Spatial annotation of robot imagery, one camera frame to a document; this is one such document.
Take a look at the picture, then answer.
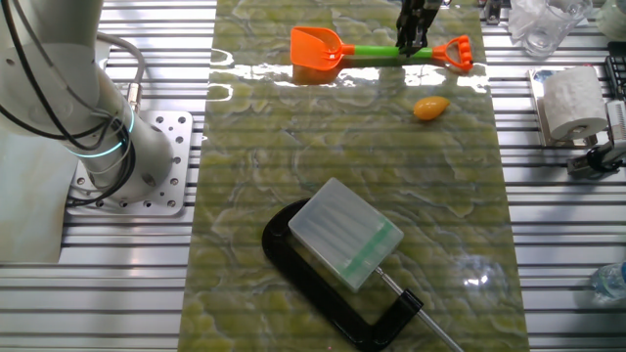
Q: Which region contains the clear water bottle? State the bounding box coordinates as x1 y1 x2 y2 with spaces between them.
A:
590 262 626 302

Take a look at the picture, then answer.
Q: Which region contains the translucent plastic box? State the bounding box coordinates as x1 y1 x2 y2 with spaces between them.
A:
287 177 406 293

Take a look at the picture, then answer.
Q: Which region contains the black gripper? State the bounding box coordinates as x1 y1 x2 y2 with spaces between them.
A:
394 0 452 57

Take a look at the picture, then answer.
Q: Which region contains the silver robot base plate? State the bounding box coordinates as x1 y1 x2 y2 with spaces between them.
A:
65 110 195 217

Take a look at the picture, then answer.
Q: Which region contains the ribbed silver depth camera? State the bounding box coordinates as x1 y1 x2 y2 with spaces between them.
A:
604 100 626 153

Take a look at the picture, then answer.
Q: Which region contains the black cable bundle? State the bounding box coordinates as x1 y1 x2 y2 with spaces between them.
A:
0 0 137 209

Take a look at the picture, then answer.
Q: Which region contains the green marble pattern mat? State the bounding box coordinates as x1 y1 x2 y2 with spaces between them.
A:
176 0 531 352

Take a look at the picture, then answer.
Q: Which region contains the translucent plastic container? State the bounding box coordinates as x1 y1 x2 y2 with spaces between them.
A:
595 0 626 43

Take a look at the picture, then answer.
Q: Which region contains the black keyboard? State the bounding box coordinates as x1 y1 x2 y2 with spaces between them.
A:
604 41 626 102

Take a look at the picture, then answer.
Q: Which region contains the black C-clamp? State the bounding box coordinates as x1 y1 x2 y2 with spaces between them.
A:
261 198 466 352

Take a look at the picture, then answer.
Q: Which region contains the white toilet paper roll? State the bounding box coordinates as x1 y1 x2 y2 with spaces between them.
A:
542 66 610 143

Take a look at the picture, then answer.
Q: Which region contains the thick grey cable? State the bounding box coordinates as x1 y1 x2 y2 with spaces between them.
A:
95 31 148 114

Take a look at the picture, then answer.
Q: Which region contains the orange shovel with green handle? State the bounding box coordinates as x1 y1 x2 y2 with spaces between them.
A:
290 26 474 73

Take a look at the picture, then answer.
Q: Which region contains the clear glass pitcher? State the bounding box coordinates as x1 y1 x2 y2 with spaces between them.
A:
508 0 595 61

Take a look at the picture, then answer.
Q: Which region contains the small silver camera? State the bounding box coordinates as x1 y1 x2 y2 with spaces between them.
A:
566 141 626 178

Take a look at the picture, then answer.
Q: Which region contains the yellow toy mango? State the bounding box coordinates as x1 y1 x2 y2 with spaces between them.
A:
413 95 452 122

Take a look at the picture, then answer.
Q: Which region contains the metal paper roll holder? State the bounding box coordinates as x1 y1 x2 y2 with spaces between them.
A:
526 67 601 149

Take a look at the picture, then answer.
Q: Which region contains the dark metal bracket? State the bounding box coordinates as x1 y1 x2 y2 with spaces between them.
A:
481 0 505 26

